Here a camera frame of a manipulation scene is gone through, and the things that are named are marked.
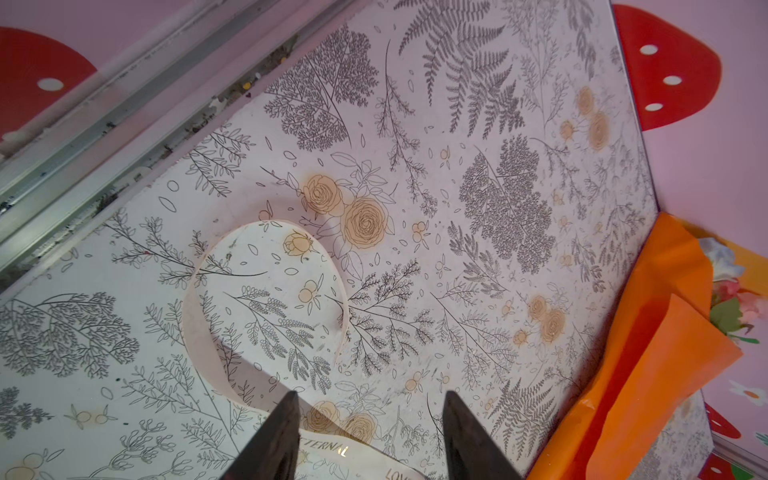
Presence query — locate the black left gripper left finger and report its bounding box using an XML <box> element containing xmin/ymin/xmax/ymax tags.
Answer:
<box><xmin>220</xmin><ymin>391</ymin><xmax>300</xmax><ymax>480</ymax></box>

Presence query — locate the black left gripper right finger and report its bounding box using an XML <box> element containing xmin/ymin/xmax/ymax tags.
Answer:
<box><xmin>442</xmin><ymin>391</ymin><xmax>522</xmax><ymax>480</ymax></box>

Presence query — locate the white ribbon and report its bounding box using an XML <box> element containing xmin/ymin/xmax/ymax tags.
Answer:
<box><xmin>181</xmin><ymin>220</ymin><xmax>418</xmax><ymax>479</ymax></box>

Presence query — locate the orange wrapping paper sheet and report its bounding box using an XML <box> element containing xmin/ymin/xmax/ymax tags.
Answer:
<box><xmin>528</xmin><ymin>213</ymin><xmax>743</xmax><ymax>479</ymax></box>

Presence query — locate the pink fake rose stem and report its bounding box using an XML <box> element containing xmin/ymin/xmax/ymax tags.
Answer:
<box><xmin>709</xmin><ymin>280</ymin><xmax>767</xmax><ymax>345</ymax></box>

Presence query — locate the floral patterned table mat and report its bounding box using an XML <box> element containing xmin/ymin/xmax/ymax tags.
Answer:
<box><xmin>0</xmin><ymin>0</ymin><xmax>715</xmax><ymax>480</ymax></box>

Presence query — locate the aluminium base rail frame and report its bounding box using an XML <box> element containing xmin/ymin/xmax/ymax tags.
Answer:
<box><xmin>1</xmin><ymin>1</ymin><xmax>361</xmax><ymax>300</ymax></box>

